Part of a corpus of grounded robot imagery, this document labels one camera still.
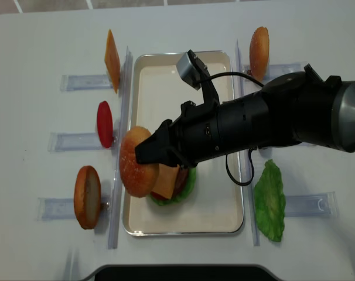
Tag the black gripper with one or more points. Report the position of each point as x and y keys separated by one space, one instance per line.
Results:
x=195 y=138

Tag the sesame top bun half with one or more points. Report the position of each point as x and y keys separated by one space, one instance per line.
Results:
x=138 y=180

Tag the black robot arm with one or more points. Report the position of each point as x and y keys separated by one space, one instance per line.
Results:
x=291 y=109

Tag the orange cheese slice on burger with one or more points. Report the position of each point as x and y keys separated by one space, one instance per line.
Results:
x=165 y=183

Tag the brown meat patty in burger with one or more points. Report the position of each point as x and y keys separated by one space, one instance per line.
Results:
x=180 y=182

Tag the red tomato slice in burger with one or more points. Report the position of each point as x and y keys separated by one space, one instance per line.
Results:
x=158 y=196

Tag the green lettuce leaf in burger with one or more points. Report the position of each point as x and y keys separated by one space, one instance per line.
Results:
x=190 y=184

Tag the upright red tomato slice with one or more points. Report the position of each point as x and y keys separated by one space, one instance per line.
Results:
x=105 y=125

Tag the clear pusher track tomato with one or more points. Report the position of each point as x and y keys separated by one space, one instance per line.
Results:
x=64 y=142

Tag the upright orange cheese slice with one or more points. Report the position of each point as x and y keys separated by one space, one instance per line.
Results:
x=112 y=61

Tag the clear pusher track cheese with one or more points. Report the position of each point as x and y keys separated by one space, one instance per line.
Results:
x=86 y=82

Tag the upright green lettuce leaf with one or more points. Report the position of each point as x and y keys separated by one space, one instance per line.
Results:
x=270 y=202

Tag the clear pusher track lettuce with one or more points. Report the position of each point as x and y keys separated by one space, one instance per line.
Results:
x=313 y=205

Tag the white rectangular tray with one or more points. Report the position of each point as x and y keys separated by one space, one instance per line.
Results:
x=215 y=205

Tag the upright bun half left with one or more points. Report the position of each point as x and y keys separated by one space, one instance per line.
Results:
x=87 y=197

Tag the upright bun half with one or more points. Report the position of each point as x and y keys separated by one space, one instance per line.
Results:
x=259 y=53
x=87 y=197

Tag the clear pusher track left bun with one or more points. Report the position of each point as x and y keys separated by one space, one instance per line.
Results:
x=49 y=209

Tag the clear pusher track bun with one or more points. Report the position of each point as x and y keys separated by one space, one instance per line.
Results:
x=274 y=70
x=49 y=209

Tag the upright bun half right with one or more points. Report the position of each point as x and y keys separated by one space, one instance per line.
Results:
x=259 y=53

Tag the clear pusher track right bun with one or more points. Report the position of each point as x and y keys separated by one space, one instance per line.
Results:
x=274 y=70

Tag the clear acrylic rail left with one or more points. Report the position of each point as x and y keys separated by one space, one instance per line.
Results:
x=126 y=105

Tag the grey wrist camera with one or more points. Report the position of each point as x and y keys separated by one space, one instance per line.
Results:
x=191 y=69

